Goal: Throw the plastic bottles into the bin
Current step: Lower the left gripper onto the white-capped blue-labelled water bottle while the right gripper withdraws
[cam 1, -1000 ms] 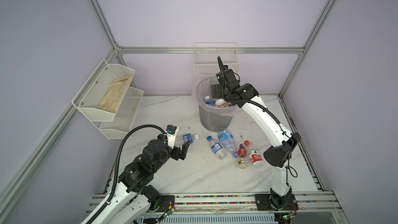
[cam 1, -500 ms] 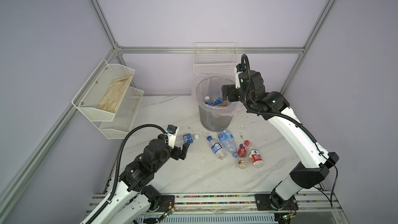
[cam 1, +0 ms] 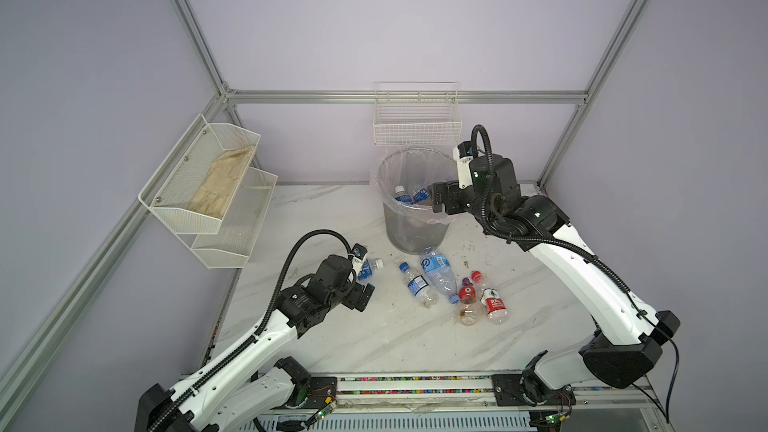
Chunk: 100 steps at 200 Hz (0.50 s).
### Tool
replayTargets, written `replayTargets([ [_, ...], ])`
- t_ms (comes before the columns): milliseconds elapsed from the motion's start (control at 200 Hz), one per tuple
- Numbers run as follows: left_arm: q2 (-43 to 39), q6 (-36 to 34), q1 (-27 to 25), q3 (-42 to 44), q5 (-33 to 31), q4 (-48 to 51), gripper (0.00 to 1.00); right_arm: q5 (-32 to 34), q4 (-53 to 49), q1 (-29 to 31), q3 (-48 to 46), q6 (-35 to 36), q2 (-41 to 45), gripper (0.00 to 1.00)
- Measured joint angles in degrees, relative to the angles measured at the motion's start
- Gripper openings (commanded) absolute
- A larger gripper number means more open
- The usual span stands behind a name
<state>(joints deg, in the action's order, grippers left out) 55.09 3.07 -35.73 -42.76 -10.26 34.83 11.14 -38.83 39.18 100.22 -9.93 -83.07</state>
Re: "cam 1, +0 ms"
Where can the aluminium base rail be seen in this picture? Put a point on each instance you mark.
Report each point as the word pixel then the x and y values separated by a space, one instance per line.
pixel 455 401

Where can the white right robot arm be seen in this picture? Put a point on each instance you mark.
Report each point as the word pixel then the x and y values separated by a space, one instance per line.
pixel 629 333

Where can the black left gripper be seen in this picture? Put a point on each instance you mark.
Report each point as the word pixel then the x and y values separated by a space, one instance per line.
pixel 352 300

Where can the grey mesh waste bin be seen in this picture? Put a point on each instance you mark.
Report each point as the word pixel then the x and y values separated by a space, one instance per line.
pixel 410 236

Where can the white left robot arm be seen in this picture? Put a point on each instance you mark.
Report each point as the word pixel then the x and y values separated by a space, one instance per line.
pixel 220 396

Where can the white mesh shelf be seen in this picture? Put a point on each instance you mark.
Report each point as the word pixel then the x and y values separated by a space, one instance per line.
pixel 193 190
pixel 233 245

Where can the lower white mesh shelf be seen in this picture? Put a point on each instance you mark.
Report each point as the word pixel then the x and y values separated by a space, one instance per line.
pixel 233 245

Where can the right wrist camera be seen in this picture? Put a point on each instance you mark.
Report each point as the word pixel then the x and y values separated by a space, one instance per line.
pixel 463 154

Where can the upper white mesh shelf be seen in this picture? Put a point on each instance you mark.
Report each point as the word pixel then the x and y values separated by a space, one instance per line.
pixel 193 190

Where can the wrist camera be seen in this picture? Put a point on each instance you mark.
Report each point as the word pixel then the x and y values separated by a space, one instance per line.
pixel 358 257
pixel 463 154

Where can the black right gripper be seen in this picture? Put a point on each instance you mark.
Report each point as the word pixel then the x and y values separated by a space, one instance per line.
pixel 445 190

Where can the red label bottle purple cap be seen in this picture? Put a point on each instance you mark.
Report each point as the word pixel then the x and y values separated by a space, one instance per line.
pixel 467 292

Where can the white wire wall basket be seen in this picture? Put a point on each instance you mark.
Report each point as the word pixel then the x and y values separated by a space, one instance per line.
pixel 416 113

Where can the clear bottle blue label white cap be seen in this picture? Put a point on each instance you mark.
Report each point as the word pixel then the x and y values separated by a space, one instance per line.
pixel 369 268

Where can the clear plastic bin liner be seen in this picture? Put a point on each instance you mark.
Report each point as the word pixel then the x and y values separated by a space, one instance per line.
pixel 412 167

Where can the beige cloth in shelf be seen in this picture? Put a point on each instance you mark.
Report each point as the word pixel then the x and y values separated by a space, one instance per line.
pixel 214 195

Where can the large clear bottle light-blue label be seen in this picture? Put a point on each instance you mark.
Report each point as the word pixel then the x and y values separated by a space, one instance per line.
pixel 438 270

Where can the small bottle blue cap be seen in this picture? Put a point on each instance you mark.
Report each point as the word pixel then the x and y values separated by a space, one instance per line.
pixel 418 286

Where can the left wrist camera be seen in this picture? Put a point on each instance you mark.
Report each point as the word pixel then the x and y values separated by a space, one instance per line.
pixel 358 257

